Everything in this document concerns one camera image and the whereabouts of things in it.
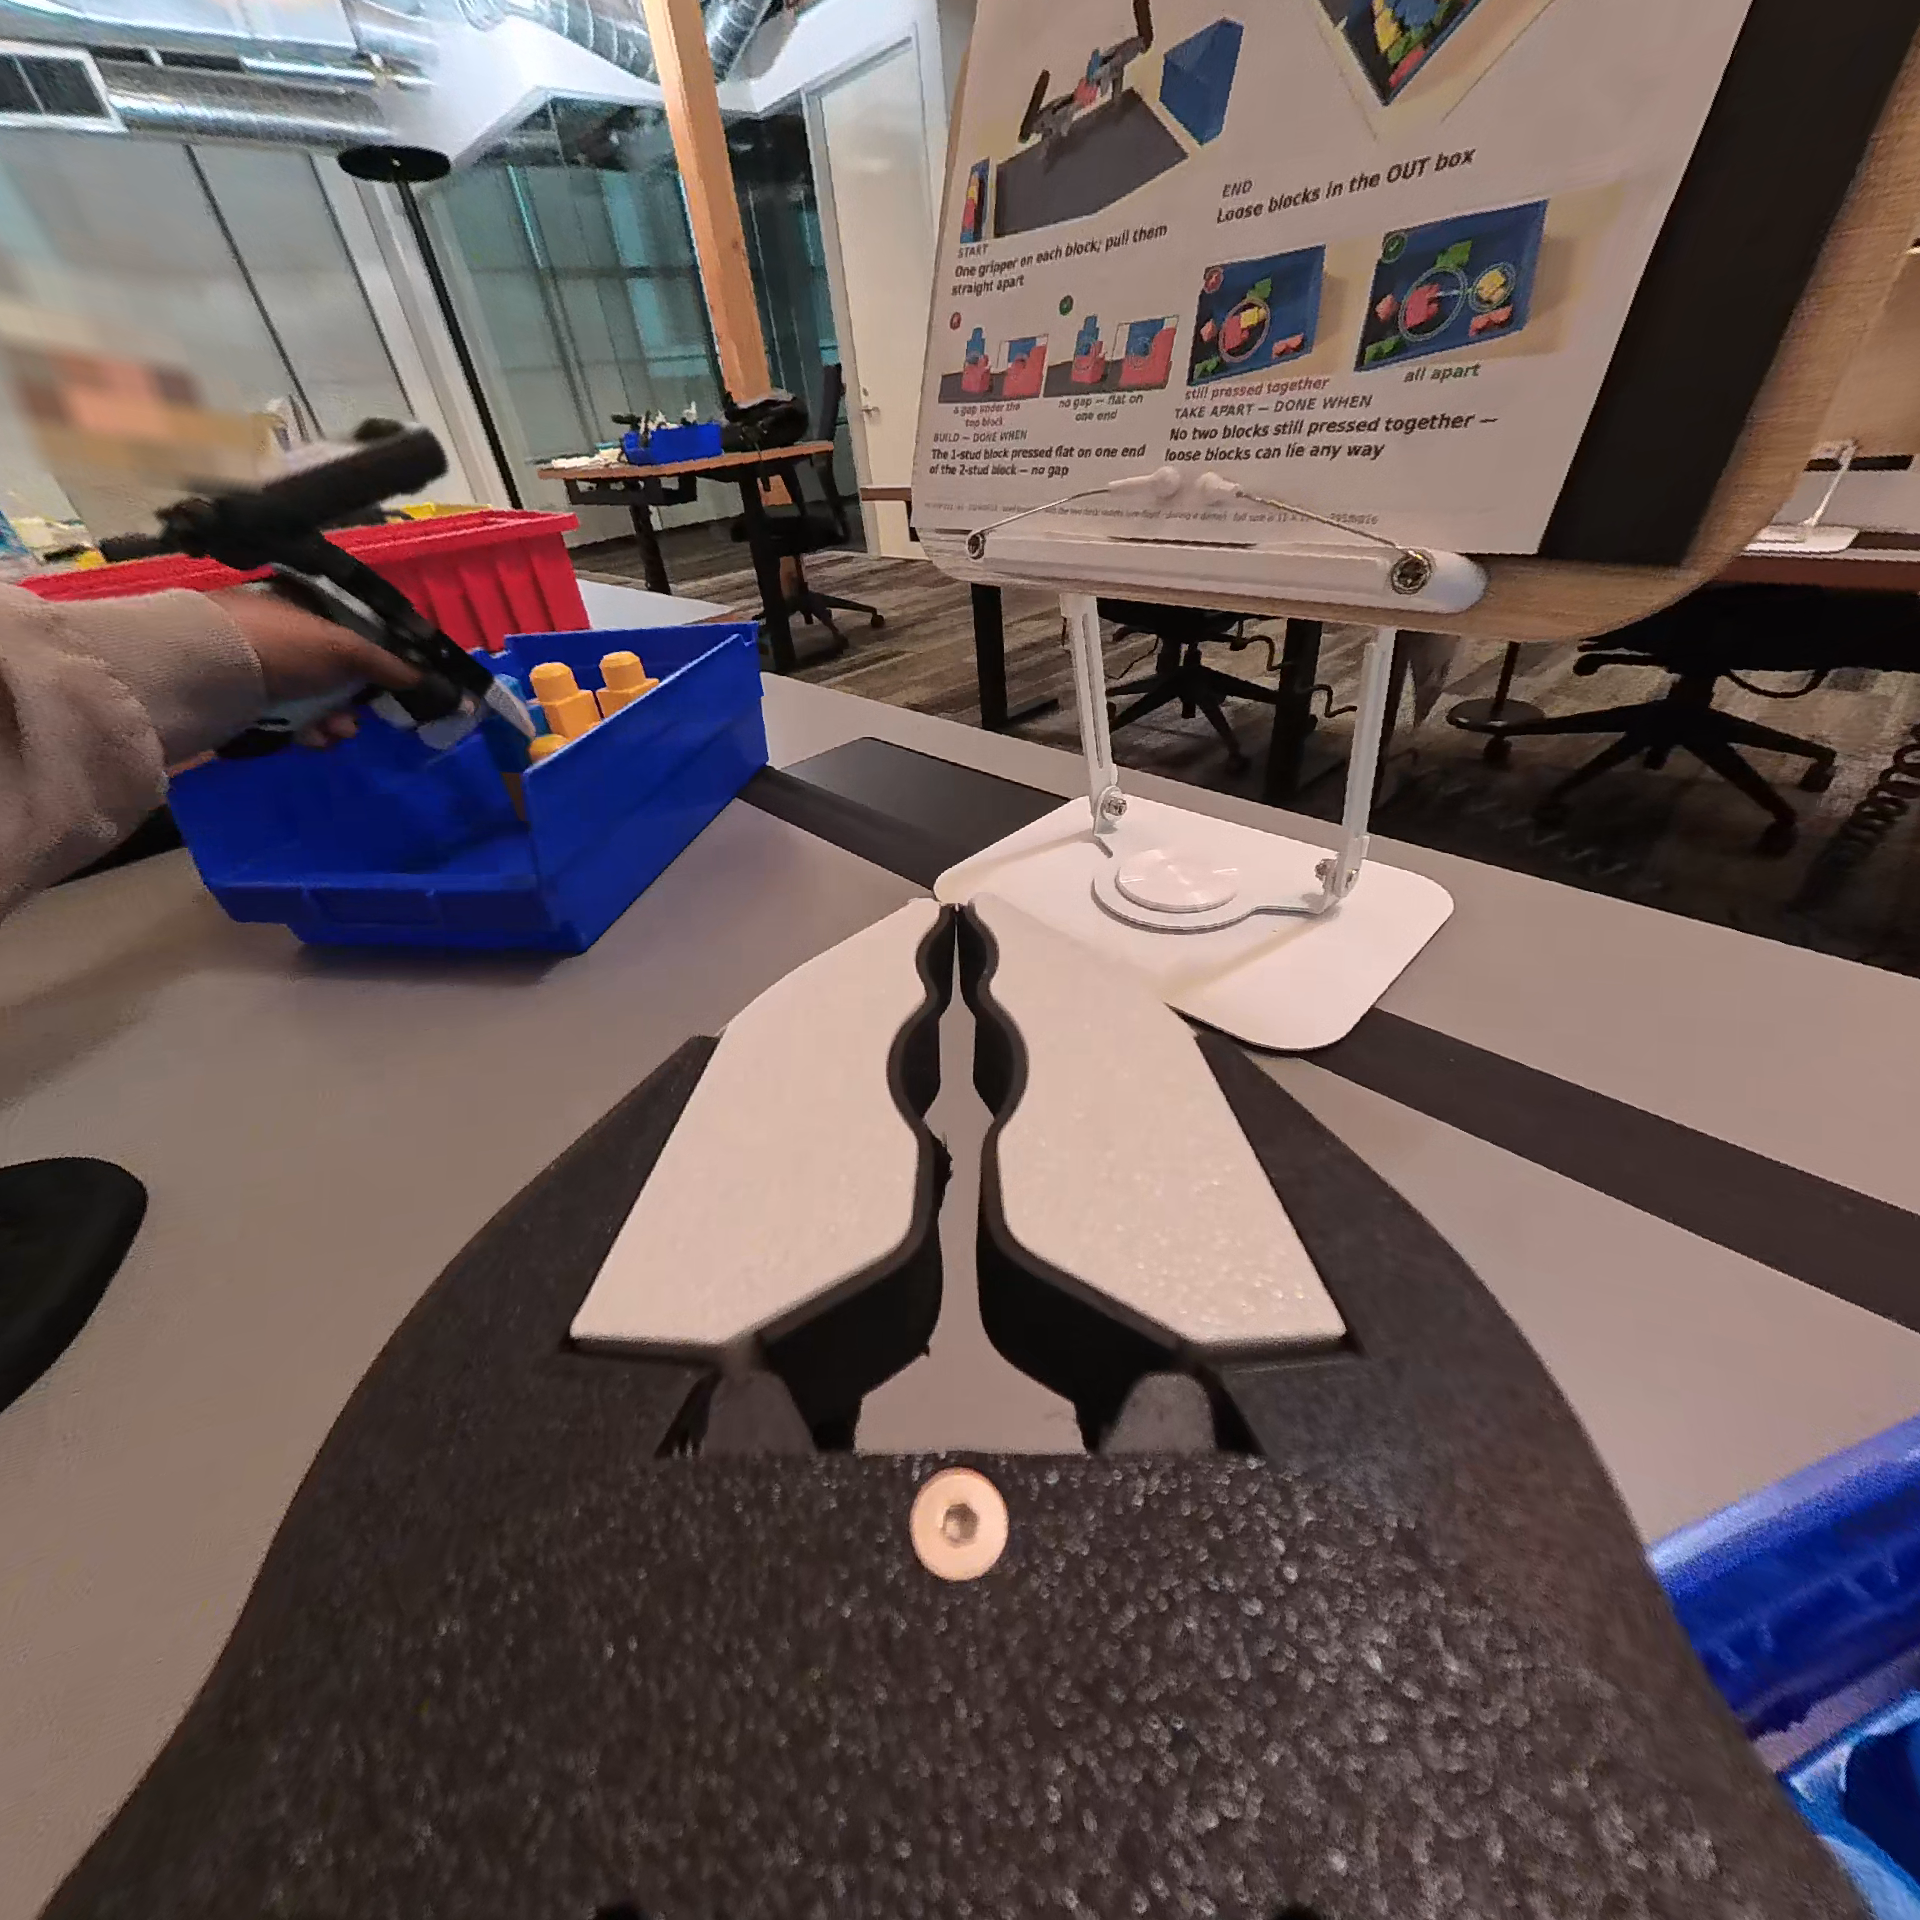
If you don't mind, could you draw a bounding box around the wooden pillar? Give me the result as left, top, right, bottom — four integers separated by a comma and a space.
641, 0, 776, 410

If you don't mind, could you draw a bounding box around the black office chair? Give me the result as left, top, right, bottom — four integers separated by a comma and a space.
1481, 583, 1844, 860
730, 361, 889, 636
1099, 599, 1280, 770

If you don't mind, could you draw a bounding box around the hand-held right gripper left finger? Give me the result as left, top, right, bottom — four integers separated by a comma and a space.
570, 897, 963, 1448

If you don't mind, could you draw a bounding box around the silver ventilation duct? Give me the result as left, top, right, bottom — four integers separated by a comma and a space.
88, 0, 496, 150

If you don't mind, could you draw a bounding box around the black floor lamp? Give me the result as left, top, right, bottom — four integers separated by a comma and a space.
334, 145, 524, 516

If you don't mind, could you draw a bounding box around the person's left hand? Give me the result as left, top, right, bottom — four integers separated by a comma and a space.
197, 583, 442, 752

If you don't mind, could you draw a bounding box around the wood-edged desk divider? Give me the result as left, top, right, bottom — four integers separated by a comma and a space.
1477, 0, 1920, 650

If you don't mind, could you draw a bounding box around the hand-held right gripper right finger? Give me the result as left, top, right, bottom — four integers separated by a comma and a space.
959, 892, 1347, 1453

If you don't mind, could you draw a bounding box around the red plastic bin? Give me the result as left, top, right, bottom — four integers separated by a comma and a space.
22, 509, 589, 655

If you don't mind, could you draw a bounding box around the blue plastic bin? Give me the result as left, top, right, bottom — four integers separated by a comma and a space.
164, 623, 771, 958
1646, 1416, 1920, 1920

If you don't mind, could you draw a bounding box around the wooden office desk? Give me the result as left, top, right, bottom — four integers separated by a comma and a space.
536, 439, 836, 678

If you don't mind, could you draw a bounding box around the printed instruction sheet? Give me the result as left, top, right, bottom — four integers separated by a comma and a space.
908, 0, 1757, 558

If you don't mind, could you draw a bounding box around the black chair armrest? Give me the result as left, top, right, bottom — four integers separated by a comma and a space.
0, 1155, 151, 1416

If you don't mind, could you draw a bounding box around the person's left forearm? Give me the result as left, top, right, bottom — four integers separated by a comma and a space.
0, 583, 277, 920

